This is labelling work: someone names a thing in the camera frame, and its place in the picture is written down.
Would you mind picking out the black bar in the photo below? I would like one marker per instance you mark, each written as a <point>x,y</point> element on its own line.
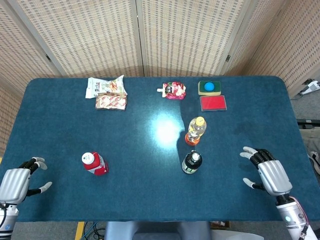
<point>308,123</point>

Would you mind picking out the white snack bag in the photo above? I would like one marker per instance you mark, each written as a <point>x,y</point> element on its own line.
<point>100,86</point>

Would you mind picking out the woven folding screen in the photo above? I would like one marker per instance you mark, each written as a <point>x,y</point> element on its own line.
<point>100,37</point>

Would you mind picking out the red juice bottle white cap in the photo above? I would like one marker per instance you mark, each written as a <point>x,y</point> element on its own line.
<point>96,165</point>

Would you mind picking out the white shoe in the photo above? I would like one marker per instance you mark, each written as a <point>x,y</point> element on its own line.
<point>315,163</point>

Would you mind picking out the red flat box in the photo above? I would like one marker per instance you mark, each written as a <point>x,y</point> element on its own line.
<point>213,103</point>

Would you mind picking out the pink spouted drink pouch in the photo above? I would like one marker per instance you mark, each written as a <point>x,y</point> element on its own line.
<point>175,90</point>

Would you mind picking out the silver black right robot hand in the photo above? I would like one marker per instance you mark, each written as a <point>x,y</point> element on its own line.
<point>273,176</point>

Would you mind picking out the blue ball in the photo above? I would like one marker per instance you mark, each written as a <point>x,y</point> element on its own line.
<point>209,86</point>

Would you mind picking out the brown red-printed snack pack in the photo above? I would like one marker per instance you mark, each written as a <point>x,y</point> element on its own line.
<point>111,102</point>

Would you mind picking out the dark tea bottle green cap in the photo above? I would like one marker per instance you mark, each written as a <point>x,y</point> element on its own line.
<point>191,162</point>

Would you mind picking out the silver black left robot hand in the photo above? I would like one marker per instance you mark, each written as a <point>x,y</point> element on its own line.
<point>13,185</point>

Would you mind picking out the yellow green sponge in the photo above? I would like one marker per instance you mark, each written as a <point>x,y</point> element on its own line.
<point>217,88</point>

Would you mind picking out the dark grey robot torso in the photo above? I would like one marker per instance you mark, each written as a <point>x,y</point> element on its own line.
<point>150,231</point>

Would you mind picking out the orange tea bottle yellow cap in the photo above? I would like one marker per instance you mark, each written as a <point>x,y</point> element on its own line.
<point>195,131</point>

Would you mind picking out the cardboard box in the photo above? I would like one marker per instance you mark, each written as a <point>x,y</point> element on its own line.
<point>220,224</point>

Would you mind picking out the black screen hinge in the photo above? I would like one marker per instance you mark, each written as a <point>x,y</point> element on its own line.
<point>48,58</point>
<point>228,58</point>

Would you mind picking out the white device on floor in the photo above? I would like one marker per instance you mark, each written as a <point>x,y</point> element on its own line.
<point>311,87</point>

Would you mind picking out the beige bag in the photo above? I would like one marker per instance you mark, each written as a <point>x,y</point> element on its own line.
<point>311,142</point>

